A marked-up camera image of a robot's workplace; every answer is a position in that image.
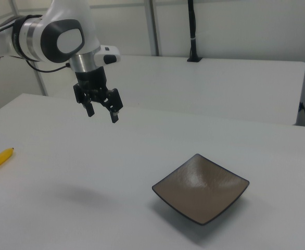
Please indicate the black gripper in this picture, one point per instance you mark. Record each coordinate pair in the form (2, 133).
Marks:
(91, 78)

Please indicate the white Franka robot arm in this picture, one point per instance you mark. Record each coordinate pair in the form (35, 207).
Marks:
(71, 10)

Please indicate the brown square ceramic plate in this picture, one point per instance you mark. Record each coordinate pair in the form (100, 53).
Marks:
(199, 192)

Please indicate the black camera stand pole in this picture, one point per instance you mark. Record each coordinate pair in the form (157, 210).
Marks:
(193, 26)

